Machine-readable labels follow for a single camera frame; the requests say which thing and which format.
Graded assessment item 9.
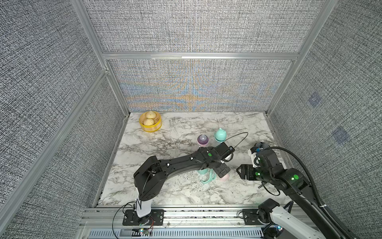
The mint bottle cap front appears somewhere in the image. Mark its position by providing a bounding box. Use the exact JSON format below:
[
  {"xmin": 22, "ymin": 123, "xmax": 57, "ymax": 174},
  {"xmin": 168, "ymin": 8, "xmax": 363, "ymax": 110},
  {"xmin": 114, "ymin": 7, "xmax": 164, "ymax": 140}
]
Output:
[{"xmin": 214, "ymin": 128, "xmax": 227, "ymax": 142}]

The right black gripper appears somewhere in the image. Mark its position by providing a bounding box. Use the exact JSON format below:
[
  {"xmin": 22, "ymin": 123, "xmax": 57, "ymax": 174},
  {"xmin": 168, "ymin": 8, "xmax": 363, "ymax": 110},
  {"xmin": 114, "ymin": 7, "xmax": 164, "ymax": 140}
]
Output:
[{"xmin": 235, "ymin": 164, "xmax": 274, "ymax": 186}]

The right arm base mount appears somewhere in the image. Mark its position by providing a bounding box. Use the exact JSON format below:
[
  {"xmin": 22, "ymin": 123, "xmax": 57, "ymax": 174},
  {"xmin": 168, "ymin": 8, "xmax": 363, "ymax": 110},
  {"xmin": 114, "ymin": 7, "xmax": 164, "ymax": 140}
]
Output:
[{"xmin": 238, "ymin": 209, "xmax": 275, "ymax": 226}]

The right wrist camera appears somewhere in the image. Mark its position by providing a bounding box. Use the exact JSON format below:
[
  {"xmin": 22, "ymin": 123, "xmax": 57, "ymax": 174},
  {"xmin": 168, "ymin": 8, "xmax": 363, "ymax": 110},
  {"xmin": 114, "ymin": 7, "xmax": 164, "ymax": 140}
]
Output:
[{"xmin": 248, "ymin": 145, "xmax": 262, "ymax": 167}]

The mint bottle cap middle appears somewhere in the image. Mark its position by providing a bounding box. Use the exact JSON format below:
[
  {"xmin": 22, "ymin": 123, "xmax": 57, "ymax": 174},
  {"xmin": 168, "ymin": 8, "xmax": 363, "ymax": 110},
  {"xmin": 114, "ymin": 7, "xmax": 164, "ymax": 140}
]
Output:
[{"xmin": 197, "ymin": 168, "xmax": 209, "ymax": 175}]

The lower beige bun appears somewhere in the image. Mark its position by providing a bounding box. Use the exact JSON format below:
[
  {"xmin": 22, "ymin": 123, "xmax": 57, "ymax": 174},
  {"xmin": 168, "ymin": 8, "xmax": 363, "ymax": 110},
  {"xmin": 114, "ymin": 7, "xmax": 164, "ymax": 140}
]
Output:
[{"xmin": 143, "ymin": 119, "xmax": 155, "ymax": 126}]

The mint bottle cap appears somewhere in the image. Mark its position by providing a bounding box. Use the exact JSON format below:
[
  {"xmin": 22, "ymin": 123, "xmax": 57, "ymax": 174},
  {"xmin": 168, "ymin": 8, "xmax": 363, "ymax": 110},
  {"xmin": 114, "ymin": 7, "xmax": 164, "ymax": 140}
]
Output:
[
  {"xmin": 214, "ymin": 128, "xmax": 227, "ymax": 142},
  {"xmin": 197, "ymin": 168, "xmax": 209, "ymax": 175}
]

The pink bottle cap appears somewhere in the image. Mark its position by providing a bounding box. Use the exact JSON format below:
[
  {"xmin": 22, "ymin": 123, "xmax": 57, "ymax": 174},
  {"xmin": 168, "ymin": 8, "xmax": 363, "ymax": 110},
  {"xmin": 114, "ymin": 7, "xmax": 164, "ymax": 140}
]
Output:
[{"xmin": 219, "ymin": 174, "xmax": 230, "ymax": 181}]

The dark blue flower dish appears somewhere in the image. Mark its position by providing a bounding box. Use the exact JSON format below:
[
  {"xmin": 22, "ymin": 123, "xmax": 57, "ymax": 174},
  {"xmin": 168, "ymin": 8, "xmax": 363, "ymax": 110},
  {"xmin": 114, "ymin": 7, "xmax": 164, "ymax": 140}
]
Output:
[{"xmin": 254, "ymin": 142, "xmax": 270, "ymax": 152}]

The beige bun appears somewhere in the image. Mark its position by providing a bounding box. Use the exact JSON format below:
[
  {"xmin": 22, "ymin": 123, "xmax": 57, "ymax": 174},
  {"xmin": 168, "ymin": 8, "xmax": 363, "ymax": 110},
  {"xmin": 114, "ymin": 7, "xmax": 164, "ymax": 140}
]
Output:
[
  {"xmin": 145, "ymin": 111, "xmax": 157, "ymax": 119},
  {"xmin": 143, "ymin": 119, "xmax": 155, "ymax": 126}
]

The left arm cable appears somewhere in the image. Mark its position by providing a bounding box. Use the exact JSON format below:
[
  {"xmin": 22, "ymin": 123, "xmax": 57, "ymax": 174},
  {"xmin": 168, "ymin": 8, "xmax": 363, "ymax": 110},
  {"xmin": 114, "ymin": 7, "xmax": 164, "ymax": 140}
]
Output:
[{"xmin": 222, "ymin": 131, "xmax": 249, "ymax": 150}]

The purple nipple collar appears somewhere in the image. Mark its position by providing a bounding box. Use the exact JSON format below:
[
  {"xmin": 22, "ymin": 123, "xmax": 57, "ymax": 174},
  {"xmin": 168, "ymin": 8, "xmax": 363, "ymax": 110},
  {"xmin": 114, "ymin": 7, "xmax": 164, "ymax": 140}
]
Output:
[{"xmin": 197, "ymin": 134, "xmax": 209, "ymax": 147}]

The upper beige bun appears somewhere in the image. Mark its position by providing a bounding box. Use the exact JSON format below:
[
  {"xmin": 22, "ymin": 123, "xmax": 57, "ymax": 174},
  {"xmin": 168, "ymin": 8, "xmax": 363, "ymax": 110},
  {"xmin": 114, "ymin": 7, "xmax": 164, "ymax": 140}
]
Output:
[{"xmin": 145, "ymin": 111, "xmax": 157, "ymax": 119}]

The mint handle ring front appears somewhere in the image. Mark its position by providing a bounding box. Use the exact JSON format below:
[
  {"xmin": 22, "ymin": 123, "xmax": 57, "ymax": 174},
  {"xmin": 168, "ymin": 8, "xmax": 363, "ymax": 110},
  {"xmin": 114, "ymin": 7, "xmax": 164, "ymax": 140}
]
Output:
[{"xmin": 200, "ymin": 168, "xmax": 217, "ymax": 185}]

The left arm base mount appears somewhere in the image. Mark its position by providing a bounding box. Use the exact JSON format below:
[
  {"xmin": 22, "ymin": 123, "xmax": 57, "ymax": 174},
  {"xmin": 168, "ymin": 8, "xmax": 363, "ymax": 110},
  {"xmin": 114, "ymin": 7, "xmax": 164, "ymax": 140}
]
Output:
[{"xmin": 122, "ymin": 210, "xmax": 165, "ymax": 227}]

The yellow steamer basket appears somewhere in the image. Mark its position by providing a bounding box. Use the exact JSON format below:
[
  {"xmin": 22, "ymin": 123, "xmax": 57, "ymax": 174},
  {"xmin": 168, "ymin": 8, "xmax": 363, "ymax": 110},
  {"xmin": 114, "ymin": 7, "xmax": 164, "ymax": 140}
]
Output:
[{"xmin": 139, "ymin": 111, "xmax": 162, "ymax": 132}]

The aluminium front rail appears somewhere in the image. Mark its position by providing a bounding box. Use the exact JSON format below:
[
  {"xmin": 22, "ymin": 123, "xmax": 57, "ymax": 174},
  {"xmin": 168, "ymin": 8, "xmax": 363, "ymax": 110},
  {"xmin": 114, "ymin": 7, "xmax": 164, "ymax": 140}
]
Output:
[{"xmin": 79, "ymin": 205, "xmax": 258, "ymax": 229}]

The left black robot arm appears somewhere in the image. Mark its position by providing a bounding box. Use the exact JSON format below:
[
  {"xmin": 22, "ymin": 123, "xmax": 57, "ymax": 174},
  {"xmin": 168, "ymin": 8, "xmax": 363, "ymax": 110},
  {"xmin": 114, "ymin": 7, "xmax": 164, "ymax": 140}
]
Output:
[{"xmin": 133, "ymin": 142, "xmax": 235, "ymax": 219}]

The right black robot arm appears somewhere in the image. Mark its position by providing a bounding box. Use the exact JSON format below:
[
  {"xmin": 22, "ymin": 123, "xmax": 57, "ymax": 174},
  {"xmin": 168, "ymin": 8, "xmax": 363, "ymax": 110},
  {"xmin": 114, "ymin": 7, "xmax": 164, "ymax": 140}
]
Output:
[{"xmin": 236, "ymin": 146, "xmax": 354, "ymax": 239}]

